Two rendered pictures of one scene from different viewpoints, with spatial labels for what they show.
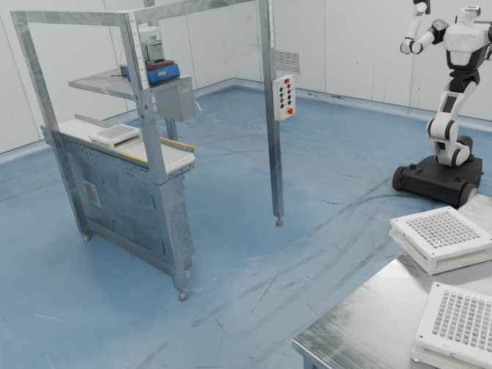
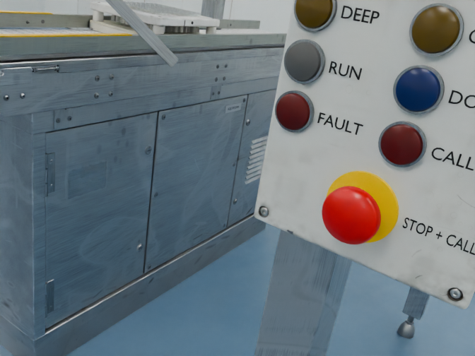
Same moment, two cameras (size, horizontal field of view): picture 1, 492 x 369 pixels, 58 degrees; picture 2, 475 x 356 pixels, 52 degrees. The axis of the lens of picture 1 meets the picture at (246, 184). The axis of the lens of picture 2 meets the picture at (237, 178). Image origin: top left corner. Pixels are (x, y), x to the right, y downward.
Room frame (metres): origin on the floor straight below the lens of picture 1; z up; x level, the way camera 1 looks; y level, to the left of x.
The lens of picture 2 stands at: (2.62, -0.61, 1.02)
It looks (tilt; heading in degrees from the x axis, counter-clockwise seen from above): 22 degrees down; 77
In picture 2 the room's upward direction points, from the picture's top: 9 degrees clockwise
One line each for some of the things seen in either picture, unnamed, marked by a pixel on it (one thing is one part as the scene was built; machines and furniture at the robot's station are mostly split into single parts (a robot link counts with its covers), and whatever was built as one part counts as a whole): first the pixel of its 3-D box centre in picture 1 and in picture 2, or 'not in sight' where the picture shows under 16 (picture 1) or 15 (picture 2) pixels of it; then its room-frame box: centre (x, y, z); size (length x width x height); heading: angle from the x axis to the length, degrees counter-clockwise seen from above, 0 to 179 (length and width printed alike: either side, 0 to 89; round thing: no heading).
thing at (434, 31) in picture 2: not in sight; (435, 30); (2.78, -0.34, 1.01); 0.03 x 0.01 x 0.03; 136
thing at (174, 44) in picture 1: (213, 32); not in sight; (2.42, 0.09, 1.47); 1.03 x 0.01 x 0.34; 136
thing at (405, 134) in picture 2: not in sight; (401, 145); (2.78, -0.34, 0.94); 0.03 x 0.01 x 0.03; 136
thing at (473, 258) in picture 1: (439, 243); not in sight; (1.24, -0.65, 0.87); 0.24 x 0.24 x 0.02; 12
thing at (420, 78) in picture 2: not in sight; (417, 90); (2.78, -0.34, 0.97); 0.03 x 0.01 x 0.03; 136
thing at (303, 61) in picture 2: not in sight; (302, 61); (2.73, -0.28, 0.97); 0.03 x 0.01 x 0.03; 136
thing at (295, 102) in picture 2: not in sight; (292, 111); (2.73, -0.28, 0.94); 0.03 x 0.01 x 0.03; 136
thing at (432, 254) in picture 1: (441, 231); not in sight; (1.24, -0.65, 0.92); 0.25 x 0.24 x 0.02; 102
